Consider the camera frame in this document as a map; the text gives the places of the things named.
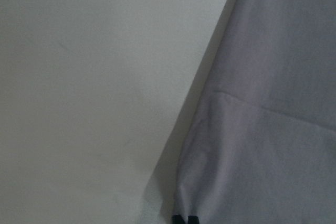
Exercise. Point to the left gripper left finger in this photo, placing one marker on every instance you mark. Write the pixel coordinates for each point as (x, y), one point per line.
(177, 219)

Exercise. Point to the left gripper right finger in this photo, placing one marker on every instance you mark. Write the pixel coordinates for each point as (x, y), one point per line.
(193, 220)

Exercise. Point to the dark brown t-shirt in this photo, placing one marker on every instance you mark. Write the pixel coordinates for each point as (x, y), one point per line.
(260, 147)

